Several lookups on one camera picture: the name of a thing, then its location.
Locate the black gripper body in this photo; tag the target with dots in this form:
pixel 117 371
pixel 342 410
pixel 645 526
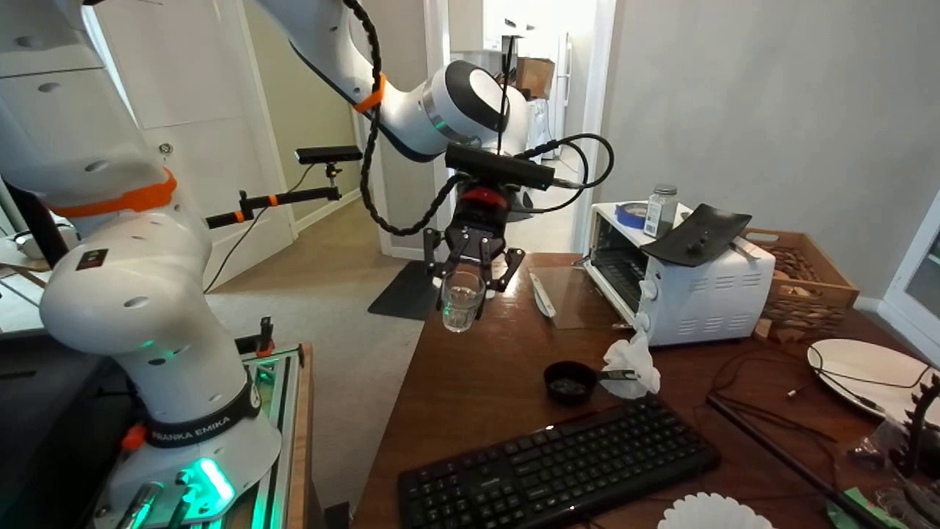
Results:
pixel 479 231

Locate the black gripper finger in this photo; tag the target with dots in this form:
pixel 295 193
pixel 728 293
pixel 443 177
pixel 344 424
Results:
pixel 505 268
pixel 435 258

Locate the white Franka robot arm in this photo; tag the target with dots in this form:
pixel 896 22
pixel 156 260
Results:
pixel 128 296

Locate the black measuring cup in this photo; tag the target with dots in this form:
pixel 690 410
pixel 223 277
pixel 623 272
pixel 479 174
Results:
pixel 570 382

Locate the black floor mat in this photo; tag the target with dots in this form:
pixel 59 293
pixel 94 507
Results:
pixel 399 296

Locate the blue tape roll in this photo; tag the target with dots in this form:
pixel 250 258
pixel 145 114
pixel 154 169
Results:
pixel 631 218

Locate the white crumpled tissue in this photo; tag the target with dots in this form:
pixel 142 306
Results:
pixel 636 368

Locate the brown cardboard box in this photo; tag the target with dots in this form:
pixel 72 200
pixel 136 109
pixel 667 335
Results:
pixel 536 78

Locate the clear glass jar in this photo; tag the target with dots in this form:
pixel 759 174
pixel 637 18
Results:
pixel 662 216

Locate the black orange clamp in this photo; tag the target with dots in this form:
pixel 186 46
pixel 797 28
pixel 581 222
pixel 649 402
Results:
pixel 260 338

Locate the black oven mitt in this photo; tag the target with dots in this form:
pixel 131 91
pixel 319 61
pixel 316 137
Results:
pixel 700 237

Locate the black computer keyboard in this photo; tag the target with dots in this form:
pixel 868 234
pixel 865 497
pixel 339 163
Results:
pixel 559 471

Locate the white toaster oven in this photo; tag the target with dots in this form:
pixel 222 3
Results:
pixel 715 296

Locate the wooden base board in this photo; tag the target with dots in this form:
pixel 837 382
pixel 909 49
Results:
pixel 299 443

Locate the white panel door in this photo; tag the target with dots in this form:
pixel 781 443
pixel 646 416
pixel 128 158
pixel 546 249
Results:
pixel 194 99

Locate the white coffee filter stack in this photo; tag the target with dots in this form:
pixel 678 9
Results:
pixel 715 515

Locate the white round plate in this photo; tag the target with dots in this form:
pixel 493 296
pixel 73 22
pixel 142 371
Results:
pixel 853 396

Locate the white glass door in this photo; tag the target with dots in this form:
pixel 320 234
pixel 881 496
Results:
pixel 919 283

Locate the black controller box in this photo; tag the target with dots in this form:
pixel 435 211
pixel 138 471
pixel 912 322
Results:
pixel 48 443

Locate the dark carved ornament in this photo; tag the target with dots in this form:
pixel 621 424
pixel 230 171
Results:
pixel 927 429

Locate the black stereo camera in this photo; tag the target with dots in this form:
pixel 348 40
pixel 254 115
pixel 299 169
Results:
pixel 327 155

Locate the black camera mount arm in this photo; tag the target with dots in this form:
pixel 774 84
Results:
pixel 266 200

